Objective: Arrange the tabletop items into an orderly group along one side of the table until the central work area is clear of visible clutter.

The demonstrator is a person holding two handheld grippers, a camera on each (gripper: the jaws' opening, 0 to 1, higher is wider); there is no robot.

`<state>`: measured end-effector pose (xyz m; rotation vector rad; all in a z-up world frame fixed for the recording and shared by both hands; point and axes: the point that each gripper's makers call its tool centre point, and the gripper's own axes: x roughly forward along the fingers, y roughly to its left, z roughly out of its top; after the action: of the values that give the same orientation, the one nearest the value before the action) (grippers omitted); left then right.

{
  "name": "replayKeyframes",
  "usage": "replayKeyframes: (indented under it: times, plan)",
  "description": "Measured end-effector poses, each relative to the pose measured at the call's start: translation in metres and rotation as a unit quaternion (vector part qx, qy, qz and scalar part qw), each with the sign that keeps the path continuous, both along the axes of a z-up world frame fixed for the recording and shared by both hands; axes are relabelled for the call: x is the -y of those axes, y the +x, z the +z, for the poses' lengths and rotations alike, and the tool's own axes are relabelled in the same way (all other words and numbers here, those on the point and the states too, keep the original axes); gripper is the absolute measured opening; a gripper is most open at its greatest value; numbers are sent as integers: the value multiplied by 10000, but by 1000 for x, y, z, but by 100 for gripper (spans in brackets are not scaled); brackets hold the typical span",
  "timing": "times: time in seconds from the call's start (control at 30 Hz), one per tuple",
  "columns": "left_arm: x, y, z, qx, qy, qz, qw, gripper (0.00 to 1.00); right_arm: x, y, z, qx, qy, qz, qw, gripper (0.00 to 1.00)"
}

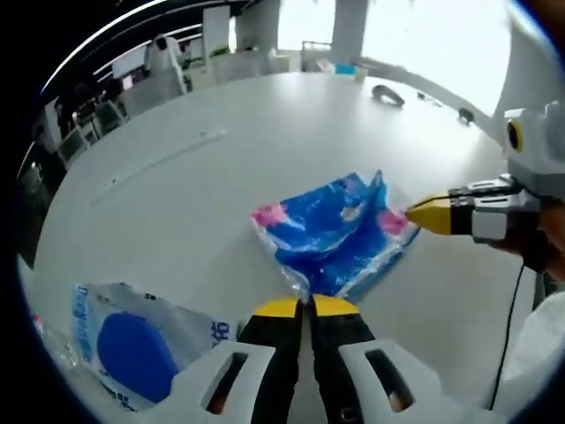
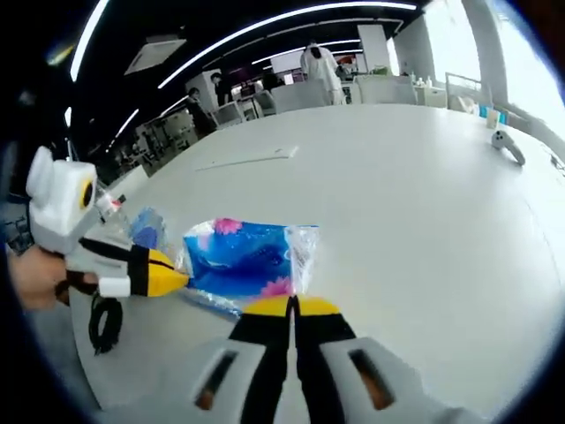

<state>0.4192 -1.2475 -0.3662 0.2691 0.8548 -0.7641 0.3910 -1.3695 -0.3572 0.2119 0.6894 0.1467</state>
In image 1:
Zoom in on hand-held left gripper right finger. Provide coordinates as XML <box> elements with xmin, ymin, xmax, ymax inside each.
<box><xmin>310</xmin><ymin>294</ymin><xmax>495</xmax><ymax>424</ymax></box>

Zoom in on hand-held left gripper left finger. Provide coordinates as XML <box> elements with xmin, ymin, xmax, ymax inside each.
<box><xmin>145</xmin><ymin>298</ymin><xmax>305</xmax><ymax>424</ymax></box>

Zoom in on blue tissue packet pink spots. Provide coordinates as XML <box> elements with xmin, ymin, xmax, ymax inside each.
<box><xmin>251</xmin><ymin>170</ymin><xmax>421</xmax><ymax>302</ymax></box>

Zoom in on white packet blue oval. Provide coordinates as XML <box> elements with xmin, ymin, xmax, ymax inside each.
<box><xmin>70</xmin><ymin>282</ymin><xmax>240</xmax><ymax>413</ymax></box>

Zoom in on person's right hand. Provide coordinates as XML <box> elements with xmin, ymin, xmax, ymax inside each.
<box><xmin>489</xmin><ymin>196</ymin><xmax>565</xmax><ymax>284</ymax></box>

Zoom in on small thin table item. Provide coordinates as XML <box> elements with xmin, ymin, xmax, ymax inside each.
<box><xmin>414</xmin><ymin>91</ymin><xmax>445</xmax><ymax>108</ymax></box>

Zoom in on black curved table item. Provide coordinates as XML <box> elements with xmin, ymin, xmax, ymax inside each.
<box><xmin>370</xmin><ymin>83</ymin><xmax>406</xmax><ymax>108</ymax></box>

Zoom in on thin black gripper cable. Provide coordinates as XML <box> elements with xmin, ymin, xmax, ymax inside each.
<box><xmin>488</xmin><ymin>260</ymin><xmax>531</xmax><ymax>410</ymax></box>

